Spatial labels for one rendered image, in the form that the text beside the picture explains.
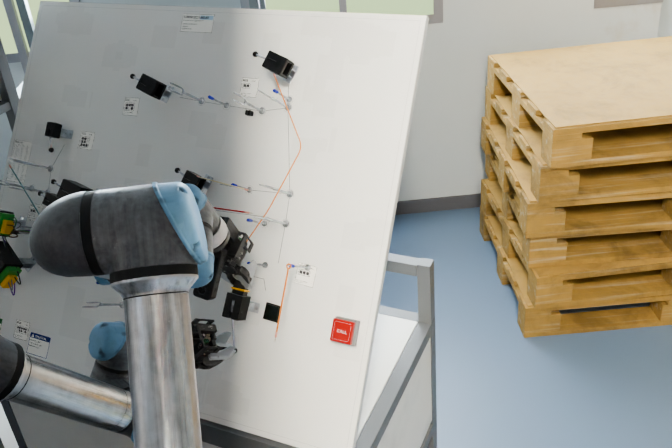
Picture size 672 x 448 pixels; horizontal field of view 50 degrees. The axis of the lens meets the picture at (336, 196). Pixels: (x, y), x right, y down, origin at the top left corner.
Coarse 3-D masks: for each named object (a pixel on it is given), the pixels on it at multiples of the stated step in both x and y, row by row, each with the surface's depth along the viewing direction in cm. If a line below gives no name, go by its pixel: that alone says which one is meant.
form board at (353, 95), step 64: (64, 64) 205; (128, 64) 196; (192, 64) 188; (256, 64) 181; (320, 64) 174; (384, 64) 168; (64, 128) 202; (128, 128) 193; (192, 128) 186; (256, 128) 179; (320, 128) 172; (384, 128) 166; (0, 192) 207; (256, 192) 176; (320, 192) 170; (384, 192) 164; (256, 256) 174; (320, 256) 168; (384, 256) 162; (64, 320) 193; (192, 320) 178; (256, 320) 171; (320, 320) 165; (256, 384) 169; (320, 384) 163
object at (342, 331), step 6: (336, 318) 161; (336, 324) 160; (342, 324) 160; (348, 324) 159; (354, 324) 159; (336, 330) 160; (342, 330) 160; (348, 330) 159; (330, 336) 160; (336, 336) 160; (342, 336) 159; (348, 336) 159; (342, 342) 159; (348, 342) 159
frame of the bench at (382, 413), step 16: (416, 320) 210; (416, 336) 204; (432, 336) 211; (416, 352) 198; (432, 352) 214; (400, 368) 193; (432, 368) 216; (400, 384) 188; (432, 384) 219; (384, 400) 183; (432, 400) 222; (384, 416) 179; (432, 416) 226; (16, 432) 223; (368, 432) 175; (432, 432) 228
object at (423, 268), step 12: (396, 264) 203; (408, 264) 201; (420, 264) 200; (432, 264) 200; (420, 276) 201; (432, 276) 202; (420, 288) 203; (432, 288) 204; (420, 300) 205; (432, 300) 206; (420, 312) 208; (432, 312) 208
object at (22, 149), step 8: (16, 144) 207; (24, 144) 206; (16, 152) 207; (24, 152) 206; (24, 160) 205; (8, 168) 207; (16, 168) 206; (24, 168) 205; (8, 176) 207; (24, 176) 205
